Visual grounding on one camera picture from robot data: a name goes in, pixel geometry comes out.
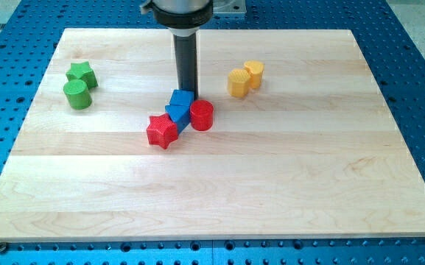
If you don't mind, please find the red cylinder block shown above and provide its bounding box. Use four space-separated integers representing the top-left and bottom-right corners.
189 99 214 131

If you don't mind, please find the blue triangle block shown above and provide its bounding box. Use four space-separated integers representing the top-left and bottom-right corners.
165 105 190 134

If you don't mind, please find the blue cube block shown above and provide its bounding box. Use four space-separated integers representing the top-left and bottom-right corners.
169 90 194 107

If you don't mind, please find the red star block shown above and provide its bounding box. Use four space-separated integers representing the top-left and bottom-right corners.
146 113 178 149

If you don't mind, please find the yellow hexagon block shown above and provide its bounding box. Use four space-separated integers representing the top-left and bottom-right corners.
227 68 250 98

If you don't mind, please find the light wooden board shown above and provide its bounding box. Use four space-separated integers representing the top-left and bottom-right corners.
0 28 425 242

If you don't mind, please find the yellow heart block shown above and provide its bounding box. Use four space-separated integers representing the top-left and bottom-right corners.
244 60 264 89

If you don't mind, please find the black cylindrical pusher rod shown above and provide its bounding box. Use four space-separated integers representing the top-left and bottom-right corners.
173 33 198 99

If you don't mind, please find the green cylinder block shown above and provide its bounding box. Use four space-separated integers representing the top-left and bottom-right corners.
63 79 92 110

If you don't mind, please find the green star block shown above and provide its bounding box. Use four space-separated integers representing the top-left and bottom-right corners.
66 61 98 89

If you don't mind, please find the silver metal mounting bracket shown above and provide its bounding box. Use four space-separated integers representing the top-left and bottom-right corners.
214 0 247 15

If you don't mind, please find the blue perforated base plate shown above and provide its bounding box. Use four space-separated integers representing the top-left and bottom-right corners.
0 1 425 264

